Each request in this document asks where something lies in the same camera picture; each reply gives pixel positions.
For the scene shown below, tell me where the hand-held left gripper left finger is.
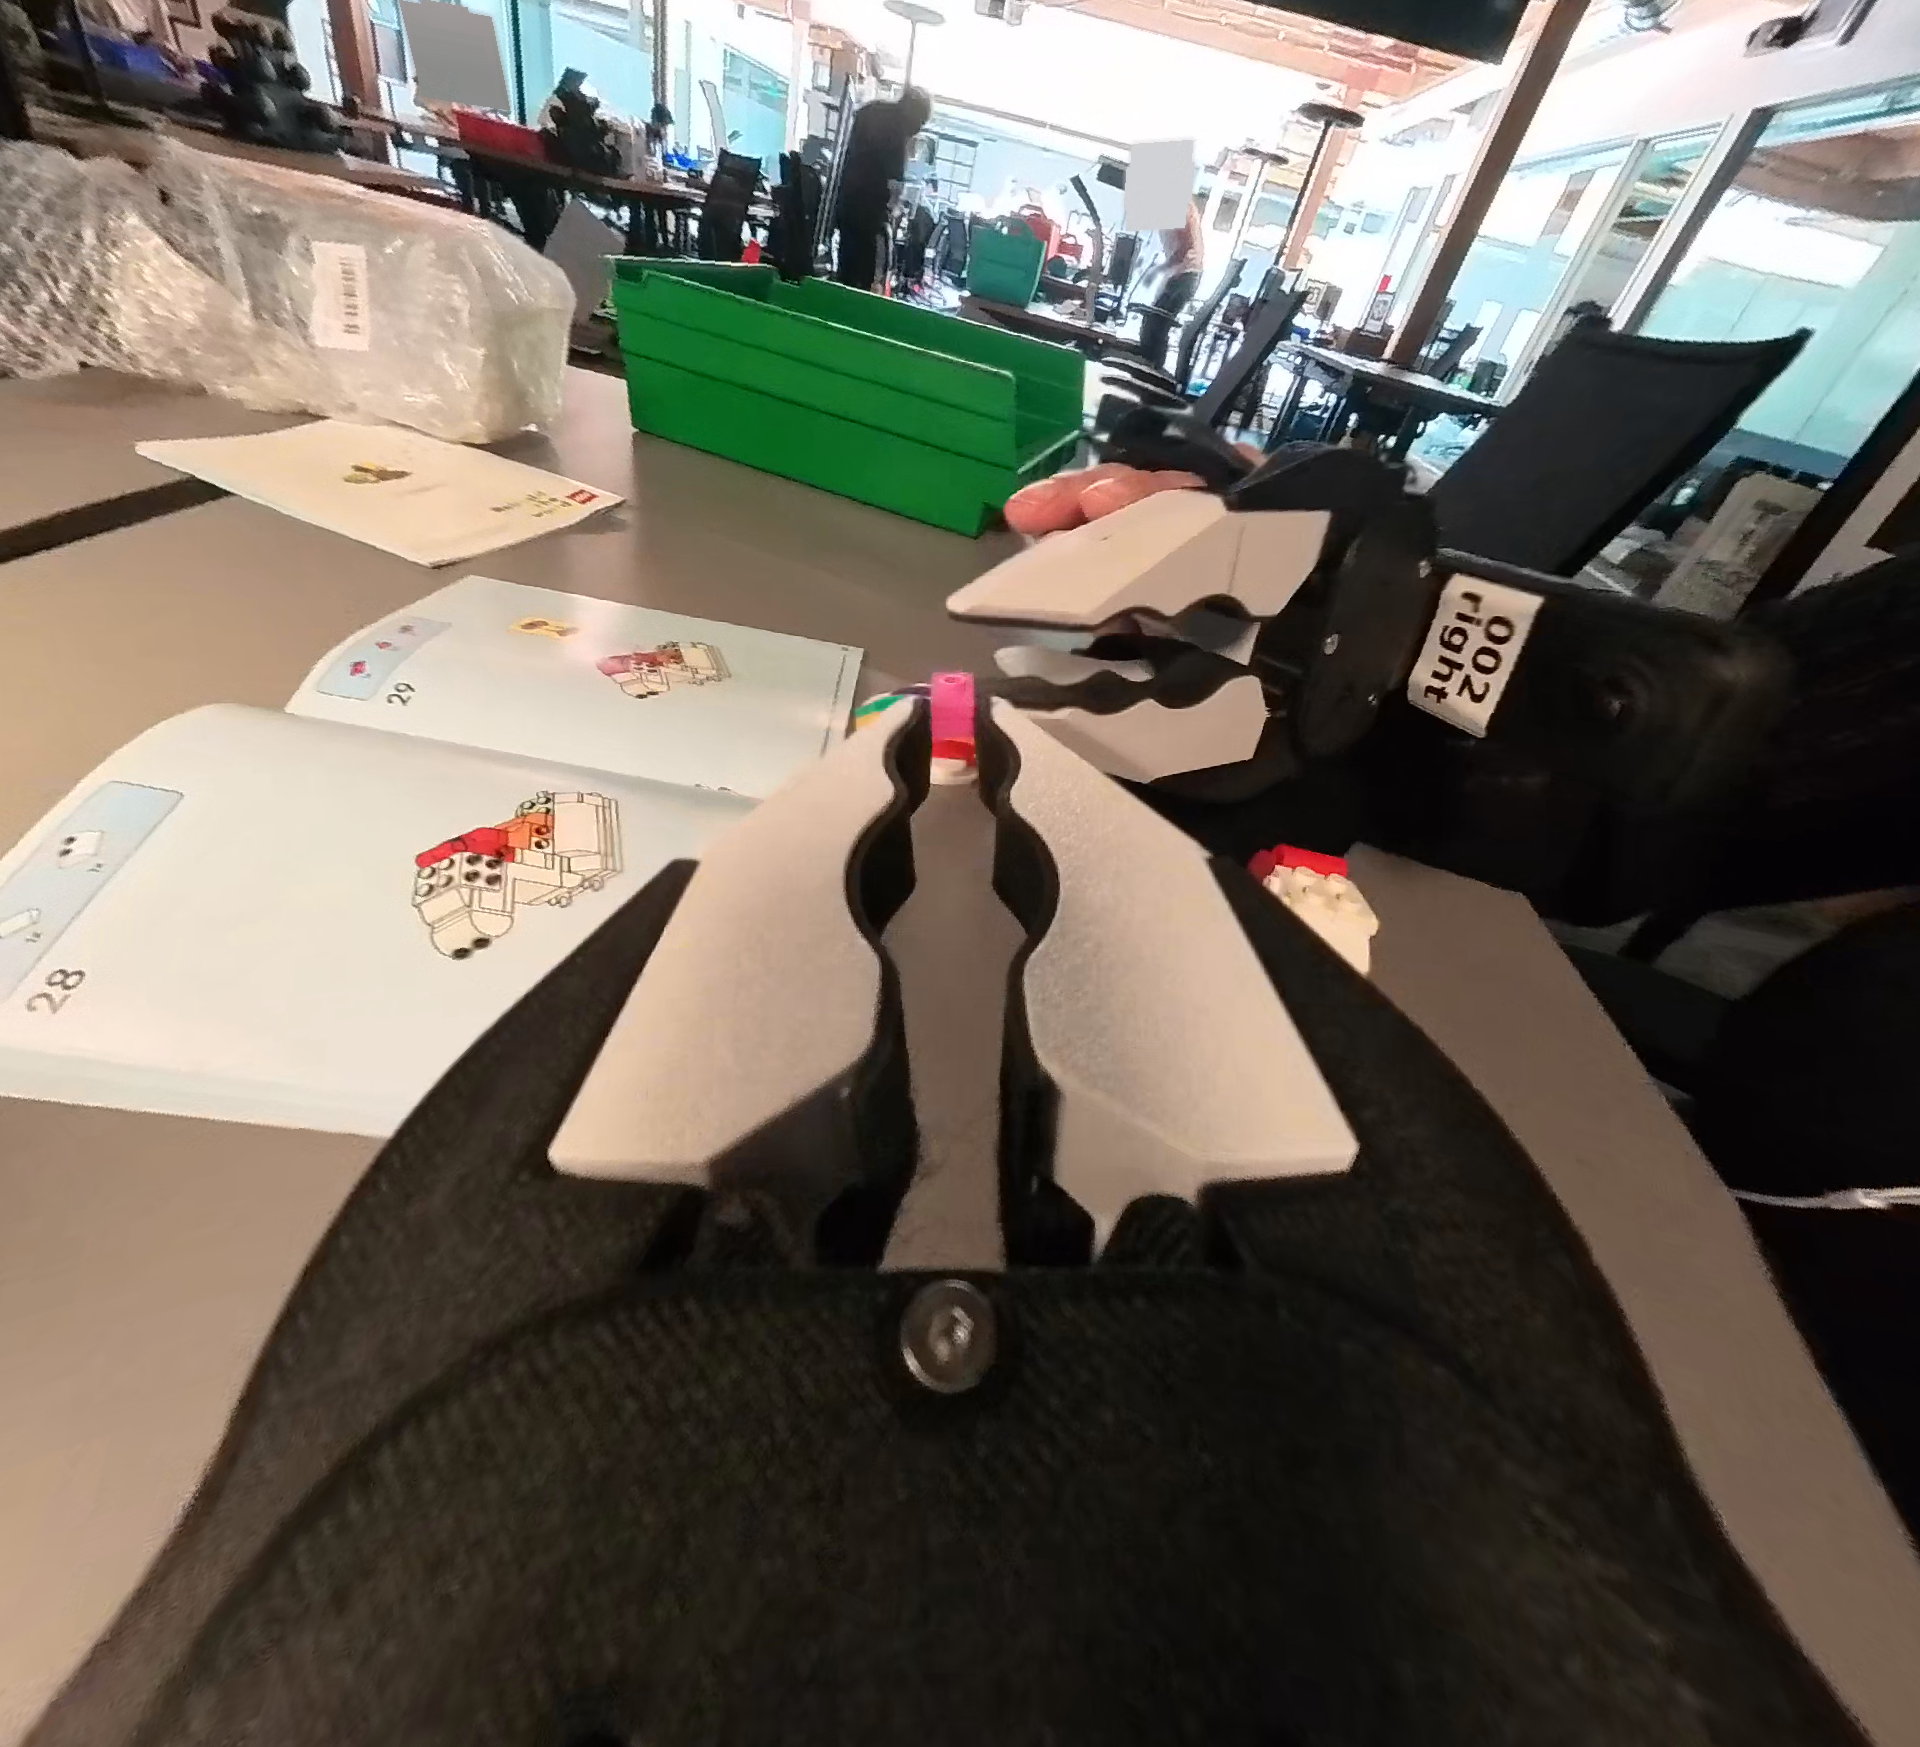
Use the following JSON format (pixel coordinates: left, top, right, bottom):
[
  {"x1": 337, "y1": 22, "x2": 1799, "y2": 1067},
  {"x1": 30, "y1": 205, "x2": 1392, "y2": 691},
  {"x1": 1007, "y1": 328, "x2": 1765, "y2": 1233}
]
[{"x1": 546, "y1": 695, "x2": 920, "y2": 1269}]

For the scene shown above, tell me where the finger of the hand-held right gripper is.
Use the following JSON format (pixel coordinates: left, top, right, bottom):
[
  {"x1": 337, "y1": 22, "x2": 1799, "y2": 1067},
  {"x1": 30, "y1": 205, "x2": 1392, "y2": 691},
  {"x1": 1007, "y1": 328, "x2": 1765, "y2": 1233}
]
[
  {"x1": 990, "y1": 637, "x2": 1273, "y2": 791},
  {"x1": 945, "y1": 485, "x2": 1338, "y2": 638}
]

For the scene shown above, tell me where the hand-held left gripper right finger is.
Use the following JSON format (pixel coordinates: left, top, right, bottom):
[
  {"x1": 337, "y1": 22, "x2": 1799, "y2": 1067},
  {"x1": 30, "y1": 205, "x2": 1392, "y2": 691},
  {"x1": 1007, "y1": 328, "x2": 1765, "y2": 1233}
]
[{"x1": 975, "y1": 695, "x2": 1360, "y2": 1255}]

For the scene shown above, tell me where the person's right hand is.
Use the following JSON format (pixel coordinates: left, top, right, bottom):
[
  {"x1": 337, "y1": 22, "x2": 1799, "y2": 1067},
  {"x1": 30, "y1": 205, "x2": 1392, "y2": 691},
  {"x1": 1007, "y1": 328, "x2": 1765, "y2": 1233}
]
[{"x1": 1001, "y1": 459, "x2": 1214, "y2": 539}]

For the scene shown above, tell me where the black office chair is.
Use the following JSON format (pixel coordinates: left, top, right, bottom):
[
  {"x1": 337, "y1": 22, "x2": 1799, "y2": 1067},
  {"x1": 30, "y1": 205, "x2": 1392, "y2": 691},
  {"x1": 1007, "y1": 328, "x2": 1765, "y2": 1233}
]
[{"x1": 1425, "y1": 321, "x2": 1809, "y2": 578}]

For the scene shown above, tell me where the green background crate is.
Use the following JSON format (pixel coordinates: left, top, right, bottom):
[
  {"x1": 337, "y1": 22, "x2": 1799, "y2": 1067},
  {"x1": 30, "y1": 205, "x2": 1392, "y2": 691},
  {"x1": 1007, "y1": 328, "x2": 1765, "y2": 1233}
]
[{"x1": 967, "y1": 207, "x2": 1053, "y2": 300}]

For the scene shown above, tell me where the green plastic bin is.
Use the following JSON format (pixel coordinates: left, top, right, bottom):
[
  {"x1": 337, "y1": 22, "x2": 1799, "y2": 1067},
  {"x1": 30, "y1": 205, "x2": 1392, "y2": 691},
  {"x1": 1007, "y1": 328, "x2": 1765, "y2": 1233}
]
[{"x1": 608, "y1": 254, "x2": 1084, "y2": 537}]

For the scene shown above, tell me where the pale blue instruction booklet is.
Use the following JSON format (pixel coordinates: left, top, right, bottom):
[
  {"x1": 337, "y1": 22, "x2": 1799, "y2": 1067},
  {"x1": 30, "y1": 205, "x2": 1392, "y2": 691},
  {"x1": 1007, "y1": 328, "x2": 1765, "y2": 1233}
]
[{"x1": 0, "y1": 572, "x2": 868, "y2": 1141}]

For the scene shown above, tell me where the white instruction booklet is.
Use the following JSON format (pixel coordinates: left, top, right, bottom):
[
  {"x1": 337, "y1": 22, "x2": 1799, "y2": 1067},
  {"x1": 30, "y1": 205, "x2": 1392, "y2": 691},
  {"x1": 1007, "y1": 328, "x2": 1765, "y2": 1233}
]
[{"x1": 135, "y1": 419, "x2": 625, "y2": 569}]

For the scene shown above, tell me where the person's body black clothing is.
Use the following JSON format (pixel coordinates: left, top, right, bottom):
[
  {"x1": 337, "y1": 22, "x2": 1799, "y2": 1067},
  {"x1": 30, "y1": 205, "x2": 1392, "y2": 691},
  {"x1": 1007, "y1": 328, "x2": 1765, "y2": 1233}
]
[{"x1": 1545, "y1": 861, "x2": 1920, "y2": 1747}]

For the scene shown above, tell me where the black desk device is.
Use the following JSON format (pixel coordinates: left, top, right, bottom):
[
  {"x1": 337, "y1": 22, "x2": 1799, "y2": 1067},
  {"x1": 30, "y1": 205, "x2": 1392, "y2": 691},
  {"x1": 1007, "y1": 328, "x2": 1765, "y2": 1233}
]
[
  {"x1": 539, "y1": 66, "x2": 625, "y2": 174},
  {"x1": 211, "y1": 0, "x2": 337, "y2": 151}
]

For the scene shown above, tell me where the clear plastic bag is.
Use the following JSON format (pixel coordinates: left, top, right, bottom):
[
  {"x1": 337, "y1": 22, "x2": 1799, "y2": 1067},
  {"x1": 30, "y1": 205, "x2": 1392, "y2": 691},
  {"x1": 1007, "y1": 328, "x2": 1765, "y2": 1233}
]
[{"x1": 0, "y1": 141, "x2": 576, "y2": 442}]

